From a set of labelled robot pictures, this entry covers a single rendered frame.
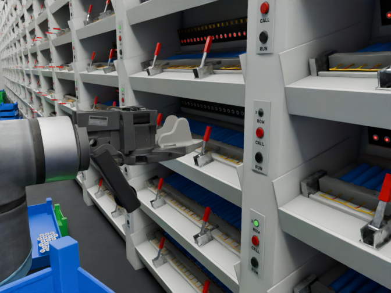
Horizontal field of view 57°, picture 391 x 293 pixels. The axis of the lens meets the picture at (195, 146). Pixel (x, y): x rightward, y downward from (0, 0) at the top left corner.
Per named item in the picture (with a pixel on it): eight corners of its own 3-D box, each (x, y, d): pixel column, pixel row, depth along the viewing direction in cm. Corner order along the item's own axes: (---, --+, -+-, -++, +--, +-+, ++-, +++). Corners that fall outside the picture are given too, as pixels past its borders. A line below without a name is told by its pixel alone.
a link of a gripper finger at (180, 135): (212, 117, 58) (160, 120, 54) (211, 152, 60) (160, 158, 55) (202, 114, 61) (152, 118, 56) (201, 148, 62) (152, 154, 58)
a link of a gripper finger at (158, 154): (190, 147, 56) (137, 154, 51) (190, 157, 56) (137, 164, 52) (176, 142, 60) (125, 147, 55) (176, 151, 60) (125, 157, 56)
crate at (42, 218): (66, 261, 135) (66, 245, 131) (5, 276, 125) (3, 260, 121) (52, 211, 157) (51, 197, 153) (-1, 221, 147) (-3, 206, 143)
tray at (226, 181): (246, 211, 68) (236, 167, 65) (134, 149, 120) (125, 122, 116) (319, 168, 77) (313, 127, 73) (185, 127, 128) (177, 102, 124)
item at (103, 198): (129, 245, 136) (117, 215, 131) (89, 196, 187) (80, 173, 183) (174, 220, 144) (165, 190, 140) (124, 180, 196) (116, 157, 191)
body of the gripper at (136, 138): (162, 110, 53) (78, 115, 47) (163, 165, 55) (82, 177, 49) (142, 104, 59) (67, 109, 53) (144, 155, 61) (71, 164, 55)
